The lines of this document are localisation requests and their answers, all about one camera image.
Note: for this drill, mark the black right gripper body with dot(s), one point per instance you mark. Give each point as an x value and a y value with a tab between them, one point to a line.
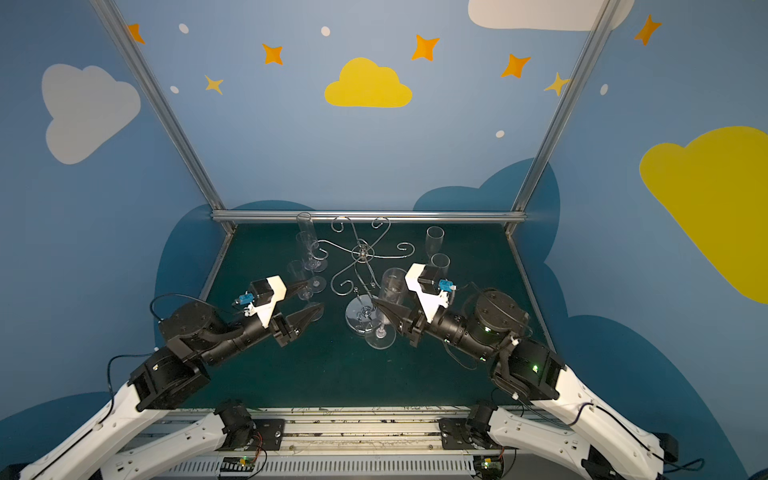
411	321

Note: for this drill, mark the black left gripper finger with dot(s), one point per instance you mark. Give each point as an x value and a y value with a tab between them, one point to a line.
299	289
299	321

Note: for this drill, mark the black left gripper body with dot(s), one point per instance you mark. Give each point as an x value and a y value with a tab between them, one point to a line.
281	327

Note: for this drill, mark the clear wine glass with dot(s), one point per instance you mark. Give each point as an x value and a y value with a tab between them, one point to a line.
317	283
391	293
442	262
434	240
298	273
307	239

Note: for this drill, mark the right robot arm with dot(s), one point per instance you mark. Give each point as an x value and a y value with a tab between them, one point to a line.
592	440

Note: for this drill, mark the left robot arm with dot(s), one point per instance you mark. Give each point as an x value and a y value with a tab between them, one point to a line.
196	338

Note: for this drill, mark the chrome wine glass rack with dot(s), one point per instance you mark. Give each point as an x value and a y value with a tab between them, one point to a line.
358	279

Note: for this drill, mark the green circuit board left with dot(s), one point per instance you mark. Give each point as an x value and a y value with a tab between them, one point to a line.
241	465

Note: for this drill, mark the green circuit board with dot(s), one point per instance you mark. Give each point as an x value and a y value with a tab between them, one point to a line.
487	468
241	465

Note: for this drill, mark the green circuit board right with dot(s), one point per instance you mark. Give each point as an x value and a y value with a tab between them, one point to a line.
487	468

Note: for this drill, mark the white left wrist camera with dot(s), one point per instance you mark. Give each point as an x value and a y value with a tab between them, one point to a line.
261	298

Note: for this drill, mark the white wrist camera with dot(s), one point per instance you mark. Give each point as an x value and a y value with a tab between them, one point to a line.
261	298
434	291

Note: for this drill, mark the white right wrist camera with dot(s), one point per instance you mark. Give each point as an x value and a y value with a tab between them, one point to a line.
434	291

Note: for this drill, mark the aluminium back frame rail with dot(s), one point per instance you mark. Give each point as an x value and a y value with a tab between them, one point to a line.
275	216

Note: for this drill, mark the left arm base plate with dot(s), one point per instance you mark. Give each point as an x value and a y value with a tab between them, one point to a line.
261	433

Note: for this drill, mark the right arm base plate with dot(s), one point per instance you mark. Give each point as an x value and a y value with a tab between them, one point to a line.
462	433

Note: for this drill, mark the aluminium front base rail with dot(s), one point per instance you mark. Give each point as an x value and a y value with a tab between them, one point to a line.
355	443

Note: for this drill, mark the aluminium left frame post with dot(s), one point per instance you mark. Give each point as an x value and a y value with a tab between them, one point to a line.
114	23

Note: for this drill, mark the aluminium frame post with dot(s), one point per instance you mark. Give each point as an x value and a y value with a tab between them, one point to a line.
583	68
114	23

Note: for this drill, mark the aluminium right frame post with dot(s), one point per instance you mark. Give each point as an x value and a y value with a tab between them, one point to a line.
583	68

